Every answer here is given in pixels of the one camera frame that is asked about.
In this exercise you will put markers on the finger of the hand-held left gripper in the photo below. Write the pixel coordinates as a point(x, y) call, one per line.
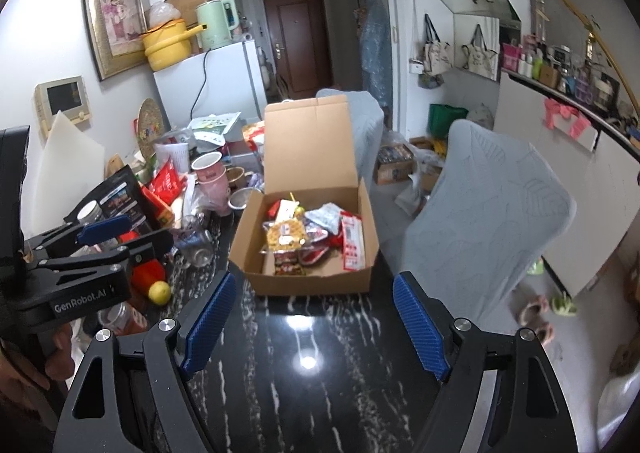
point(105, 227)
point(150, 243)

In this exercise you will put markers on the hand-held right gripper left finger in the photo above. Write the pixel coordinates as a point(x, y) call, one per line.
point(210, 328)

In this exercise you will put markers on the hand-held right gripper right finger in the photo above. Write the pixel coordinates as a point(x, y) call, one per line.
point(420, 328)

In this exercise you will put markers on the dark brown snack packet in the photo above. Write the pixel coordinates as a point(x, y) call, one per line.
point(290, 267)

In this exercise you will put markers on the red white snack packet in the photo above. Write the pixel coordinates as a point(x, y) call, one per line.
point(352, 243)

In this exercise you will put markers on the yellow waffle snack packet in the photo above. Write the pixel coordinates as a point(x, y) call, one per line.
point(285, 235)

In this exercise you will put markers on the red yellow snack packet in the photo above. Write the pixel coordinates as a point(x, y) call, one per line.
point(272, 210)

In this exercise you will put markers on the red colourful snack packet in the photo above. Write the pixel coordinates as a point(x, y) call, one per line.
point(317, 253)

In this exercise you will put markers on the cream snack packet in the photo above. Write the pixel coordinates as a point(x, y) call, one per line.
point(287, 209)

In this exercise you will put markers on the small green snack packet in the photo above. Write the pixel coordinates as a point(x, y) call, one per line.
point(300, 209)

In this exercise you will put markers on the person's left hand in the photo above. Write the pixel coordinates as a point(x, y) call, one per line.
point(30, 373)

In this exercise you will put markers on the glass jar white lid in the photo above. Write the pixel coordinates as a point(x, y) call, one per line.
point(90, 212)

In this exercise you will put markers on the red plastic lid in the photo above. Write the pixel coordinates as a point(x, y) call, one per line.
point(147, 275)

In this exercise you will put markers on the black printed box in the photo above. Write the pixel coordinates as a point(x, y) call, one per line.
point(120, 198)

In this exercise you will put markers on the clear plastic jar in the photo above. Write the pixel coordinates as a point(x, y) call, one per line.
point(120, 319)

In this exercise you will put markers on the clear glass cup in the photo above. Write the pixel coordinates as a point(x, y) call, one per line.
point(197, 250)

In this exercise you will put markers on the yellow lemon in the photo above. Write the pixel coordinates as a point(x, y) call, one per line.
point(160, 293)

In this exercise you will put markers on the red foil packet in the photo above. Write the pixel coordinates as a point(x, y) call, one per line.
point(165, 180)

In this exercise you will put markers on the white foam board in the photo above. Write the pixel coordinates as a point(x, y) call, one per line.
point(70, 163)

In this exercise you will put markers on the pink paper cup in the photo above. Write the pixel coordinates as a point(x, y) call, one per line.
point(207, 172)
point(215, 193)

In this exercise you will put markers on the white plastic cup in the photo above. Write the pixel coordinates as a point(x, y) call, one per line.
point(170, 155)

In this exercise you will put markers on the brown mug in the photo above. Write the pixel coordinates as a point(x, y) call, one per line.
point(235, 177)

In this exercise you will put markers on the round woven mat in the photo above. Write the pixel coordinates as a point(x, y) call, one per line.
point(150, 125)

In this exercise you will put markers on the pink slipper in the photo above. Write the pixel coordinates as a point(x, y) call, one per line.
point(532, 310)
point(542, 333)

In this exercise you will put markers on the green slipper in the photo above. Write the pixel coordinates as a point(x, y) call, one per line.
point(535, 267)
point(564, 305)

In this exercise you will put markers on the green white bag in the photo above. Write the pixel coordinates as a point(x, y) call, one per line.
point(215, 125)

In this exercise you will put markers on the large grey covered chair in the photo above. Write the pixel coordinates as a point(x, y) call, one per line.
point(480, 203)

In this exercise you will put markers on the orange snack bag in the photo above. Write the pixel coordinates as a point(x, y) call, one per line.
point(255, 135)

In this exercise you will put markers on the cardboard box of goods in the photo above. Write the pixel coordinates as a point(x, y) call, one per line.
point(395, 165)

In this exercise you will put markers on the white refrigerator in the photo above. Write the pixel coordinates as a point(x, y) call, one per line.
point(225, 78)

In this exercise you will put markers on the yellow pot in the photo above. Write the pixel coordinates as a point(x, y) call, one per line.
point(167, 48)

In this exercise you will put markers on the white cabinet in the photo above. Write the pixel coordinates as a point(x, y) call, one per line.
point(575, 213)

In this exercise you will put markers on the small grey covered chair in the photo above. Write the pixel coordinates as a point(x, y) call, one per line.
point(365, 133)

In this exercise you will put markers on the green shopping bag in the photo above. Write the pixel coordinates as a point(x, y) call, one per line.
point(445, 120)

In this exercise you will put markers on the gold framed flower picture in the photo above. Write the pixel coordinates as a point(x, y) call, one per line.
point(117, 18)

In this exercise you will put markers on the white cloth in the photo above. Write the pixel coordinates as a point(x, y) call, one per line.
point(620, 408)

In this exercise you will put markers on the light green electric kettle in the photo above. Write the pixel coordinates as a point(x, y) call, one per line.
point(215, 25)

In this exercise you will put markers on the brown cardboard carton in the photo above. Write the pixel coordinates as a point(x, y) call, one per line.
point(190, 0)

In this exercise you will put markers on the brown door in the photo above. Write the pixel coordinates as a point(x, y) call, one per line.
point(300, 38)

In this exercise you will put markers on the pink bow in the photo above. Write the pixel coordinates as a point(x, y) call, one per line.
point(557, 110)

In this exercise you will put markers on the white printed tote bag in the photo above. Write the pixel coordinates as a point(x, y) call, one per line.
point(480, 58)

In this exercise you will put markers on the small brown box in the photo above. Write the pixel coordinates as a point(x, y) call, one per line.
point(549, 75)

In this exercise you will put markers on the pink box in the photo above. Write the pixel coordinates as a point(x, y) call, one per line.
point(512, 58)

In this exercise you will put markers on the blue plastic garment cover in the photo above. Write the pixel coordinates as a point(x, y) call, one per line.
point(375, 38)

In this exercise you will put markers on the white wall intercom panel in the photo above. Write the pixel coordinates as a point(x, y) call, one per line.
point(62, 98)

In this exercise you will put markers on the white wall socket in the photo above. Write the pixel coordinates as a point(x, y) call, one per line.
point(415, 68)

